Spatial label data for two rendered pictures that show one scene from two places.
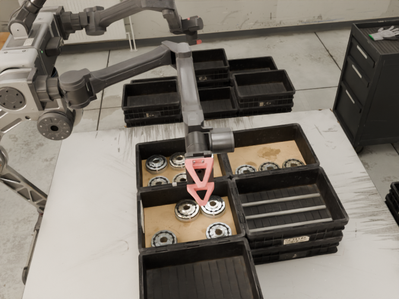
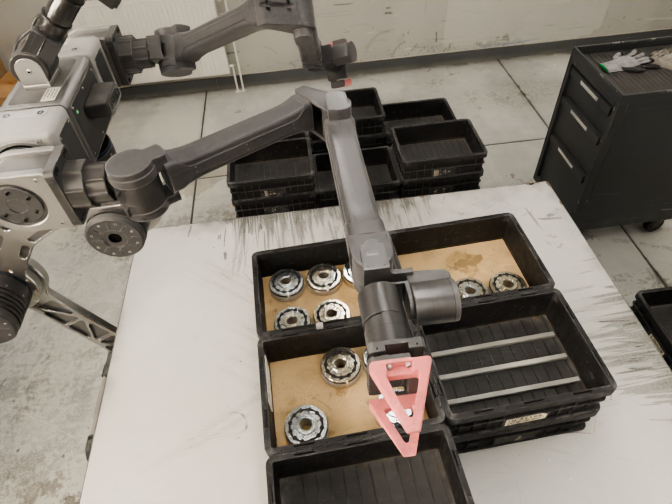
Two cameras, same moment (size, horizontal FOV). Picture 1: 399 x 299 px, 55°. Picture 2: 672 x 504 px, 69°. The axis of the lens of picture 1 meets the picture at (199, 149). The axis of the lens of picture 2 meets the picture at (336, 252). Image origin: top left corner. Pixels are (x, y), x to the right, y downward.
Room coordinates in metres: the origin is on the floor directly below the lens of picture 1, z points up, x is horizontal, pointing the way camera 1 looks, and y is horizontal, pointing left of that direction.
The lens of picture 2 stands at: (0.38, 0.07, 1.98)
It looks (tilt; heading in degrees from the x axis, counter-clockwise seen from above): 47 degrees down; 359
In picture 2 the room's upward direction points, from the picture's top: 4 degrees counter-clockwise
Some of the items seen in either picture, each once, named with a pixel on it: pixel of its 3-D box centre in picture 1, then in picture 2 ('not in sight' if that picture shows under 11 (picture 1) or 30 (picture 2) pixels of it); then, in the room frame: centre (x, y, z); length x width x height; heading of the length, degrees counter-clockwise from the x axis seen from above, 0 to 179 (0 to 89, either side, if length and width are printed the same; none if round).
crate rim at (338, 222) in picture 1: (287, 199); (507, 350); (0.99, -0.34, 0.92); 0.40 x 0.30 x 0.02; 96
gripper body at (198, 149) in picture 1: (198, 161); (390, 349); (0.70, 0.00, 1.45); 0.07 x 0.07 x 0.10; 3
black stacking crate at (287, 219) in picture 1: (285, 207); (503, 361); (0.99, -0.34, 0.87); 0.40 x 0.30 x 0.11; 96
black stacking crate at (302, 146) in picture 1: (266, 158); (462, 271); (1.29, -0.31, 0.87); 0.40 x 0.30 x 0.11; 96
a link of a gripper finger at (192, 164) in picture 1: (200, 177); (403, 396); (0.63, 0.00, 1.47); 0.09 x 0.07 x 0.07; 3
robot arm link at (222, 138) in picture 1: (209, 137); (406, 288); (0.79, -0.03, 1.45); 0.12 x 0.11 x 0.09; 3
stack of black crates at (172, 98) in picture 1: (154, 117); (276, 195); (2.29, 0.32, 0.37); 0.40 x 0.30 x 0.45; 93
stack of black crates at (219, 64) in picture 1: (202, 83); (345, 140); (2.71, -0.06, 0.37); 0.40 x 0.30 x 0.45; 93
